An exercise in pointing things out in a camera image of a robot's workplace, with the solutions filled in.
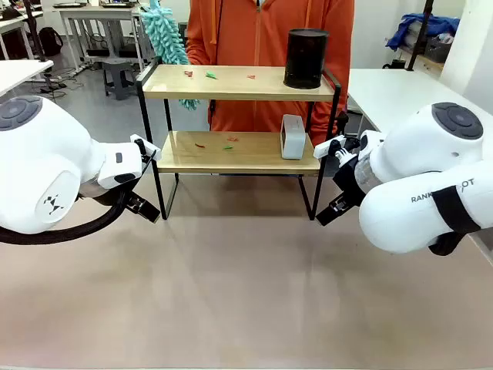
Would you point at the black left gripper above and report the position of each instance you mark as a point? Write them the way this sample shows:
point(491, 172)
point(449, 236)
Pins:
point(129, 192)

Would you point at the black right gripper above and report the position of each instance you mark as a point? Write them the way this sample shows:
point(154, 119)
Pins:
point(350, 181)

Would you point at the orange paper scrap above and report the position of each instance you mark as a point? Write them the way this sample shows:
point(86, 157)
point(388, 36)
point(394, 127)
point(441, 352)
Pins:
point(232, 138)

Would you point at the black mesh pen holder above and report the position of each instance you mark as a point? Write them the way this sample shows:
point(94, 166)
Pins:
point(306, 58)

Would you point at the teal chenille duster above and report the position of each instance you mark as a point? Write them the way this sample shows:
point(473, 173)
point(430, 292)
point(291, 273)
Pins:
point(163, 32)

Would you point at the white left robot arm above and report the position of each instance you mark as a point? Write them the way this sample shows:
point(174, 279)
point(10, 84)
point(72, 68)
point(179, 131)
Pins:
point(42, 165)

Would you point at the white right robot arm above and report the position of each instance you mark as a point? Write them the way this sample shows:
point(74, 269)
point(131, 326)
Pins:
point(423, 154)

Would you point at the two-tier wooden metal shelf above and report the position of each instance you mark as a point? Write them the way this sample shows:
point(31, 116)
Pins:
point(235, 83)

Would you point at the large white side table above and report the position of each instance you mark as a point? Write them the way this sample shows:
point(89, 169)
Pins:
point(381, 92)

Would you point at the grey plastic stool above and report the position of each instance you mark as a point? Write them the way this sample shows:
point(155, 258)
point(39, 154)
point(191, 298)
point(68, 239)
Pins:
point(119, 77)

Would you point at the white table with pole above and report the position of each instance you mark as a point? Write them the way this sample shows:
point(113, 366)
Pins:
point(19, 73)

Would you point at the grey storage basket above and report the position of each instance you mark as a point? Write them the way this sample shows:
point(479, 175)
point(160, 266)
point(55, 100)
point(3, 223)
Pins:
point(437, 48)

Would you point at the person in orange hoodie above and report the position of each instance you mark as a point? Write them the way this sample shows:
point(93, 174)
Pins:
point(250, 34)

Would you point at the black backpack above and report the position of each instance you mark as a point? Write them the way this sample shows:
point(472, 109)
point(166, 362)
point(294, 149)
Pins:
point(50, 40)

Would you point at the black stand pole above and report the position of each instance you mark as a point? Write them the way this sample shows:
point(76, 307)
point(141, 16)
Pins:
point(36, 31)
point(421, 34)

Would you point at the white background workbench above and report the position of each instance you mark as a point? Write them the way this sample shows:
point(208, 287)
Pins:
point(100, 15)

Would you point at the blue cloth pile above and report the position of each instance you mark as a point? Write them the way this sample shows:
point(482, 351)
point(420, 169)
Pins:
point(423, 27)

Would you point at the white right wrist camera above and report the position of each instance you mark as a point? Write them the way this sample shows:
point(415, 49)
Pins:
point(325, 148)

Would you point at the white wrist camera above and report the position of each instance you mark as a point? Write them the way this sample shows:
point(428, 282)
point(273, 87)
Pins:
point(148, 145)
point(325, 148)

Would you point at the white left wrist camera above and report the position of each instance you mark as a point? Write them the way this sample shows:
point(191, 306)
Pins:
point(148, 145)

